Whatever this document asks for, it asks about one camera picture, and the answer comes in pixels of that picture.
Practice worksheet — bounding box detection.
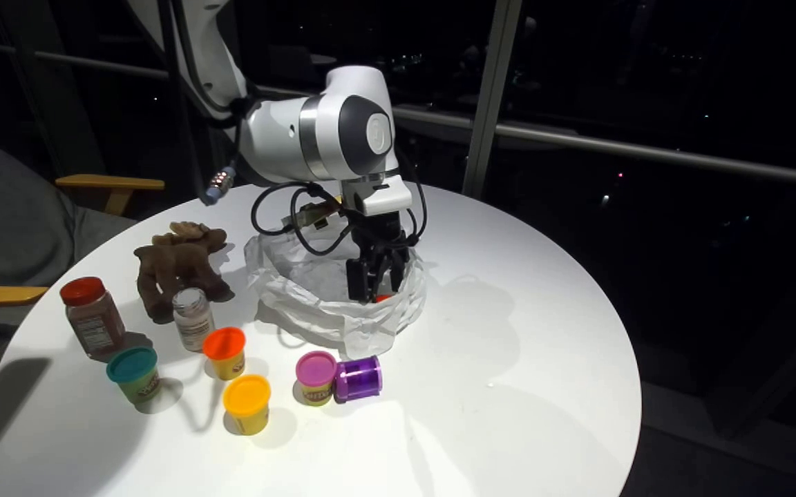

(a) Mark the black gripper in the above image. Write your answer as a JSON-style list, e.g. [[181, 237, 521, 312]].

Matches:
[[346, 208, 411, 308]]

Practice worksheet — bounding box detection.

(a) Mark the purple dough tub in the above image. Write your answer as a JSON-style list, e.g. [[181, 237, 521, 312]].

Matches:
[[335, 353, 385, 406]]

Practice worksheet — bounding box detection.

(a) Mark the dough tub with pink lid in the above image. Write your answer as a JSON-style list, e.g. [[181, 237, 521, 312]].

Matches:
[[294, 348, 340, 410]]

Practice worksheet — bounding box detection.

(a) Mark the dough tub with orange lid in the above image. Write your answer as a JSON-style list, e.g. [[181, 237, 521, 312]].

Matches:
[[200, 323, 252, 384]]

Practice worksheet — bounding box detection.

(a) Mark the dough tub with yellow lid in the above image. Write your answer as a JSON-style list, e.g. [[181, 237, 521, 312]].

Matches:
[[221, 374, 275, 436]]

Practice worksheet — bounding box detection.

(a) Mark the small bottle with white cap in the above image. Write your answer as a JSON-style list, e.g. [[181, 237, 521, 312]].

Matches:
[[168, 284, 217, 353]]

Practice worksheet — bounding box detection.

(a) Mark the brown plush moose toy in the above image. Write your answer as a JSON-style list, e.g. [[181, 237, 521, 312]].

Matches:
[[129, 219, 239, 327]]

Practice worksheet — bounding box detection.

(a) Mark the dough tub with teal lid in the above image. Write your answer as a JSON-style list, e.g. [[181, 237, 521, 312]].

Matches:
[[105, 342, 167, 414]]

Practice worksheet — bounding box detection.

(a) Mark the spice jar with red lid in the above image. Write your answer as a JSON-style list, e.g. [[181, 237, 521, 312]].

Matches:
[[56, 275, 129, 362]]

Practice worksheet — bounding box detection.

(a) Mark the translucent white plastic bag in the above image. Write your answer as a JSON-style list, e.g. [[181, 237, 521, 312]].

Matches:
[[243, 230, 429, 346]]

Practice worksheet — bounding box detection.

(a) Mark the grey horizontal window railing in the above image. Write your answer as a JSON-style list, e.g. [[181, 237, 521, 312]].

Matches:
[[0, 36, 796, 194]]

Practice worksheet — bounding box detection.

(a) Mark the grey upholstered armchair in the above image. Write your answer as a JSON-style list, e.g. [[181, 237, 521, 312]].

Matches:
[[0, 107, 138, 308]]

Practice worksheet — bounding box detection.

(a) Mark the glossy wrist camera box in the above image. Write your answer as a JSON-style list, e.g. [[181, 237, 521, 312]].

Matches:
[[288, 203, 346, 233]]

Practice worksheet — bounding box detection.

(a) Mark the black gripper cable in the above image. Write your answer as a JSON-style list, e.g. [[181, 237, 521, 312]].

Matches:
[[250, 178, 431, 261]]

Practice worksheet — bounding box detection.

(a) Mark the light grey window post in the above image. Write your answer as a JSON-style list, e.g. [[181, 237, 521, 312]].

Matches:
[[460, 0, 526, 199]]

